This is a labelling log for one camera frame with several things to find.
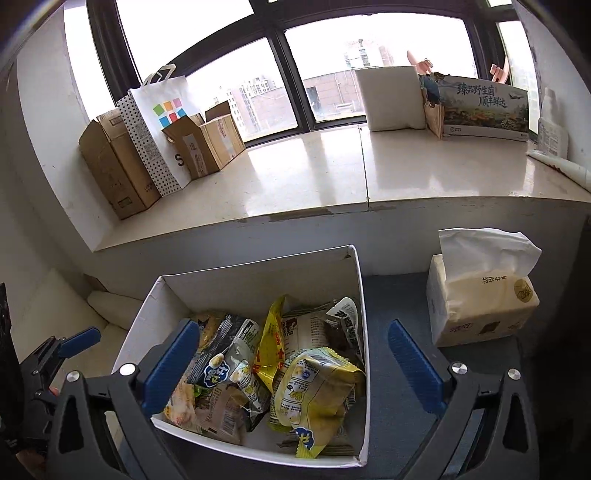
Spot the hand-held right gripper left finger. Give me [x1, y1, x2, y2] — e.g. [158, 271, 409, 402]
[46, 318, 201, 480]

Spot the pale brown snack packet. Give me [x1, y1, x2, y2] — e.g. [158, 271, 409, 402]
[164, 381, 252, 446]

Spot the open brown cardboard box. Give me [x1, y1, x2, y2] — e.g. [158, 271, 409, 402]
[161, 100, 247, 181]

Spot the white polka-dot paper bag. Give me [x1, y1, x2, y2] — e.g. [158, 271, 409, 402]
[117, 65, 195, 197]

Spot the yellow red-print snack packet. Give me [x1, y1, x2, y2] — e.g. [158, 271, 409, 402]
[255, 295, 296, 393]

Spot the dark window frame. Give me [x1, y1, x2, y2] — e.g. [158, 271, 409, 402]
[85, 0, 522, 139]

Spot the white foam block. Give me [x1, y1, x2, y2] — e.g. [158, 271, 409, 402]
[355, 65, 428, 132]

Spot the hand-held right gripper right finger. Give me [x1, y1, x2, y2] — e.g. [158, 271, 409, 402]
[388, 318, 541, 480]

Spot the dark wooden cabinet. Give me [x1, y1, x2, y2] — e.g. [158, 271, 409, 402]
[517, 198, 591, 480]

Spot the dark blue-print chip bag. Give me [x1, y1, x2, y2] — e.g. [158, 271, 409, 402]
[187, 314, 273, 418]

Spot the cream tissue pack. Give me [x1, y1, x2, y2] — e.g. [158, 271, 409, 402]
[426, 228, 542, 348]

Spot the landscape-print carton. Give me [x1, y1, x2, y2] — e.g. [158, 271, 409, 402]
[436, 75, 530, 141]

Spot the white black-print snack packet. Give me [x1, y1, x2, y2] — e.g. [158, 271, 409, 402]
[324, 296, 365, 370]

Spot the small brown paper bag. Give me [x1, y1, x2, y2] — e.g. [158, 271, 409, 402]
[420, 74, 446, 140]

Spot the white cardboard box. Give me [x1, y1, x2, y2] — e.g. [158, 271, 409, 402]
[111, 244, 370, 467]

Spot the tall brown cardboard box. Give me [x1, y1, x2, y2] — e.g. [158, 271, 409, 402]
[78, 108, 162, 221]

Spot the beige snack packet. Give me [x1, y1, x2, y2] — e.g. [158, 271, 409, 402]
[281, 309, 333, 365]

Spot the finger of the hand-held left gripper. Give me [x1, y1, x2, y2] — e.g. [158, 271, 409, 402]
[28, 327, 102, 384]

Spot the white tube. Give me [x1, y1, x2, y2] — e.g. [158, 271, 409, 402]
[526, 148, 591, 192]

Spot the yellow-green snack bag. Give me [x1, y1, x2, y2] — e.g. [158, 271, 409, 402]
[269, 347, 366, 460]

